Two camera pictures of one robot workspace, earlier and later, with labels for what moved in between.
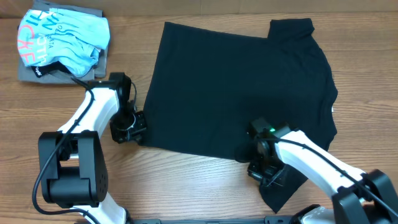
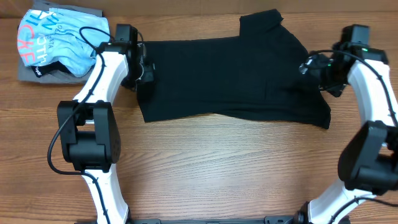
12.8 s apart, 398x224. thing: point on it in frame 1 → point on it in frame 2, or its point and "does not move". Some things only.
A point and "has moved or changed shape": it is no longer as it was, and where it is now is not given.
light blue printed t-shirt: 76,40 does not move
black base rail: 268,219 does not move
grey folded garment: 26,74 does not move
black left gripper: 135,134 → 147,76
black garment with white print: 41,70 does not move
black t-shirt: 208,86 has moved or changed shape
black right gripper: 255,173 → 336,88
